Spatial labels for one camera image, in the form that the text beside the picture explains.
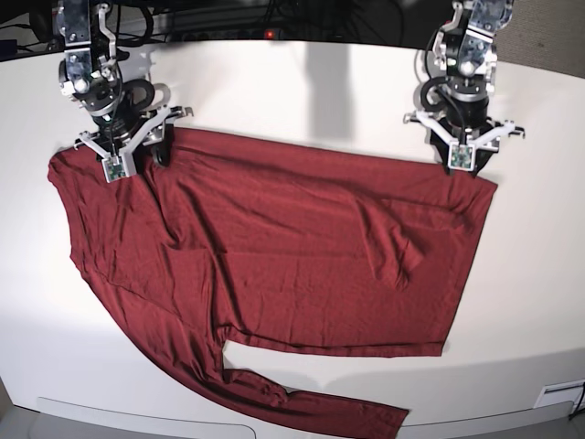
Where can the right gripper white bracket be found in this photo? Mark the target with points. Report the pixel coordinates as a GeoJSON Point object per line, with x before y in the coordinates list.
{"type": "Point", "coordinates": [154, 134]}

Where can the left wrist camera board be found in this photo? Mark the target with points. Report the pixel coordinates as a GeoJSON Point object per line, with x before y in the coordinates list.
{"type": "Point", "coordinates": [461, 157]}

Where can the black power strip red light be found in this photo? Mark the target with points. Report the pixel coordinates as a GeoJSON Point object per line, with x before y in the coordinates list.
{"type": "Point", "coordinates": [257, 33]}

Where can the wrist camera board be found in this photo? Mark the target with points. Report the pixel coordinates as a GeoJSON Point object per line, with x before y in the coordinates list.
{"type": "Point", "coordinates": [461, 157]}
{"type": "Point", "coordinates": [113, 168]}

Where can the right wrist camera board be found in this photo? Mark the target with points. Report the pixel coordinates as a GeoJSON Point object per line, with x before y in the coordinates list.
{"type": "Point", "coordinates": [113, 168]}

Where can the dark red long-sleeve shirt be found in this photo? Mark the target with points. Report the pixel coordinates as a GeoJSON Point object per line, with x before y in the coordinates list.
{"type": "Point", "coordinates": [275, 246]}

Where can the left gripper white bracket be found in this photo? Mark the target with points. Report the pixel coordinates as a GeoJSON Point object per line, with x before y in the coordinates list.
{"type": "Point", "coordinates": [486, 139]}

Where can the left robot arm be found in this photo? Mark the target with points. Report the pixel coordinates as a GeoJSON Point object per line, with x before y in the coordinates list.
{"type": "Point", "coordinates": [460, 61]}

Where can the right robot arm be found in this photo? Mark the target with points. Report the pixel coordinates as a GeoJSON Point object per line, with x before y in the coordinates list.
{"type": "Point", "coordinates": [91, 76]}

